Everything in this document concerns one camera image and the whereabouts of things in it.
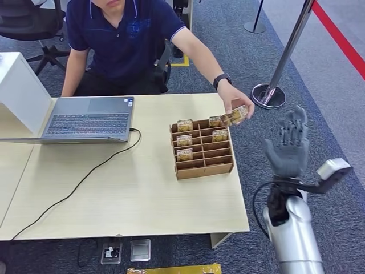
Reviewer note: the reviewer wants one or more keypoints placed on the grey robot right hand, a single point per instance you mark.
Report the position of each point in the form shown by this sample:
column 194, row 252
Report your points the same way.
column 289, row 159

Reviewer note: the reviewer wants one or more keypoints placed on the person's left hand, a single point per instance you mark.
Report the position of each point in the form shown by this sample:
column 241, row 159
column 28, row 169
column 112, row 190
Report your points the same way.
column 234, row 96

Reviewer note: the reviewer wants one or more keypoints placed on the gold patterned card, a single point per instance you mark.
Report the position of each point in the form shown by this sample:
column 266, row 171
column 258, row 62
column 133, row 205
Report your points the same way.
column 215, row 121
column 185, row 125
column 236, row 115
column 219, row 135
column 184, row 154
column 184, row 140

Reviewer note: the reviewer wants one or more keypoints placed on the person's left forearm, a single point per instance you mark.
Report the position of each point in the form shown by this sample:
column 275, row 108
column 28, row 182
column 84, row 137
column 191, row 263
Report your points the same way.
column 197, row 53

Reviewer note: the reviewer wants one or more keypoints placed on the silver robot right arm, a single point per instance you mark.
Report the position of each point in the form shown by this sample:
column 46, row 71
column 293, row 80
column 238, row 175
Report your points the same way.
column 296, row 238

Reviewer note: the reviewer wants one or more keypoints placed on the person's right forearm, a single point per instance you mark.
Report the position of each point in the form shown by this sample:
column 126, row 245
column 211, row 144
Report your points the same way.
column 72, row 72

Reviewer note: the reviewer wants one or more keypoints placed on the brown cardboard card holder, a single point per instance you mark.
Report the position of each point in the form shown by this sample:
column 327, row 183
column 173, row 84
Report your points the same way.
column 203, row 168

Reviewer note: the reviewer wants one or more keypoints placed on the black chair under person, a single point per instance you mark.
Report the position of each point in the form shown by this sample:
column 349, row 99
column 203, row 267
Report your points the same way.
column 163, row 66

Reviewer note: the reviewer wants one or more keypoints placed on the person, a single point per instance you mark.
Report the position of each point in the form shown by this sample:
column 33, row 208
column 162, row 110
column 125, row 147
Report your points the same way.
column 122, row 45

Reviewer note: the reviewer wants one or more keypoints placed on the black wristwatch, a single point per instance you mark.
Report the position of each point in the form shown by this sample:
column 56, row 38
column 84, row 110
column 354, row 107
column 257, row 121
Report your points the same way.
column 221, row 80

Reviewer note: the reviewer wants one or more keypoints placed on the chrome stanchion with round base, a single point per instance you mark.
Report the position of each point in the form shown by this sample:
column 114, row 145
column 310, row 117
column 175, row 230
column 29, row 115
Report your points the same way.
column 268, row 96

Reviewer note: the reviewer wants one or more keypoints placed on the dark stanchion with round base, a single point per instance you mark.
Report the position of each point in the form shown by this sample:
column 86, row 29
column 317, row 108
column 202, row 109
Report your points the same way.
column 254, row 26

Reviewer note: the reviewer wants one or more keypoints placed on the short yellow floor tape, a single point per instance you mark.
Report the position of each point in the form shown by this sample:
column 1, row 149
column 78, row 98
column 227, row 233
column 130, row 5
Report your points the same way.
column 181, row 62

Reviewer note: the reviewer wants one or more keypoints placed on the black and white machine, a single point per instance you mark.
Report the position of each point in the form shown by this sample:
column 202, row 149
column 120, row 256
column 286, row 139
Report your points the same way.
column 182, row 15

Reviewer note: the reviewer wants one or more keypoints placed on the white desk leg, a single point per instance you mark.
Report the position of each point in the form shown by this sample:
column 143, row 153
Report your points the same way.
column 221, row 239

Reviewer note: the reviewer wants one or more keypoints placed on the red barrier belt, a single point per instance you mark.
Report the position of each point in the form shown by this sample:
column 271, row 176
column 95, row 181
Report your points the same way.
column 341, row 41

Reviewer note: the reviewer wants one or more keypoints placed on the long yellow floor tape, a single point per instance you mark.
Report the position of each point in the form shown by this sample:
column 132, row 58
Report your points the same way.
column 176, row 269

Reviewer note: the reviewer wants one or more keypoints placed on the grey laptop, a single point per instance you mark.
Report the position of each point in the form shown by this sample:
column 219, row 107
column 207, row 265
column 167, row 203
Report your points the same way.
column 88, row 121

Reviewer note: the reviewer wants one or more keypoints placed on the floor socket with black plug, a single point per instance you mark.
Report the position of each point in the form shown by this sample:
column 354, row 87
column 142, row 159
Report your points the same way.
column 111, row 252

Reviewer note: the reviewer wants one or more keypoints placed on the black office chair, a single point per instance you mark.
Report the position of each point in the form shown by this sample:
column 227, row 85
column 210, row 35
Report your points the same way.
column 31, row 19

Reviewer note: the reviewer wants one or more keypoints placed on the white box stand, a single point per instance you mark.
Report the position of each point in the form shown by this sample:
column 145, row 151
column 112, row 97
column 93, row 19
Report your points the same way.
column 19, row 90

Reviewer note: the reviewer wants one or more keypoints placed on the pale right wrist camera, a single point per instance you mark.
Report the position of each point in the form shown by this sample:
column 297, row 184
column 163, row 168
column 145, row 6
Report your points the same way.
column 332, row 168

